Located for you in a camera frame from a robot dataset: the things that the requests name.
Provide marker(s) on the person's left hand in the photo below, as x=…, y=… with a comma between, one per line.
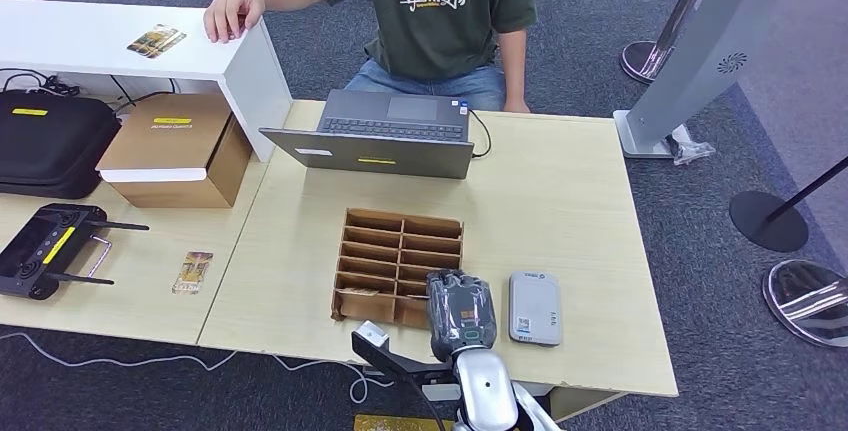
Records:
x=517, y=107

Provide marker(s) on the person's right hand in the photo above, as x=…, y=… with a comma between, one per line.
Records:
x=232, y=10

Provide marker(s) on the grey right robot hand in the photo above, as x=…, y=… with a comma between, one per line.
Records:
x=460, y=312

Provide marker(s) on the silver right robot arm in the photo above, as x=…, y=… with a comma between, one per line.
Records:
x=487, y=391

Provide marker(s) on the person's left forearm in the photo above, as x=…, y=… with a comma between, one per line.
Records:
x=512, y=64

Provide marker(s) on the grey card reader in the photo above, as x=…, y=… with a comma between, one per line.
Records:
x=533, y=309

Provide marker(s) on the wooden card organizer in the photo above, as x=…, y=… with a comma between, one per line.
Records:
x=384, y=249

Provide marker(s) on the slotted room key card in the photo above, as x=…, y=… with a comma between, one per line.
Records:
x=360, y=291

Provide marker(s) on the person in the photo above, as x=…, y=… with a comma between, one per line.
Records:
x=444, y=30

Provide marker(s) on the white shelf bench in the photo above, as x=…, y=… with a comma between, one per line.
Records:
x=258, y=90

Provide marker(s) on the white table crossbar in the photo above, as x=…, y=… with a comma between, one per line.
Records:
x=434, y=393

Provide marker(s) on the yellow base block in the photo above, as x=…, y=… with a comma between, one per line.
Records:
x=391, y=424

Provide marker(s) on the beige table leg panel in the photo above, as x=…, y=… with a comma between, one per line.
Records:
x=576, y=405

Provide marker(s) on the brown cardboard box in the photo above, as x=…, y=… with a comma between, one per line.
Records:
x=169, y=150

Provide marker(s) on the grey laptop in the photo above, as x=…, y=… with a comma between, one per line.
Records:
x=371, y=156

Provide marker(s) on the clear plastic bag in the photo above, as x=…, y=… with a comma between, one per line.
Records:
x=690, y=150

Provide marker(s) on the silver kiosk stand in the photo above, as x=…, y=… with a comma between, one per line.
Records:
x=702, y=50

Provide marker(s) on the black carrying case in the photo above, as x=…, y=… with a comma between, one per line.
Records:
x=53, y=150

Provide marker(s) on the black remote controller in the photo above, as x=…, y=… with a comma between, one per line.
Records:
x=38, y=251

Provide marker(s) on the round chrome stanchion base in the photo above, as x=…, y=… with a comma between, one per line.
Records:
x=798, y=295

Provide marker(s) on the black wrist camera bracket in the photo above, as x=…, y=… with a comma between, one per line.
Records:
x=401, y=365

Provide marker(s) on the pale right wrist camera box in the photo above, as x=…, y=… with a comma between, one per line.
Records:
x=371, y=334

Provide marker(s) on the chrome stanchion post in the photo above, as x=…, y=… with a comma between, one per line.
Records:
x=641, y=62

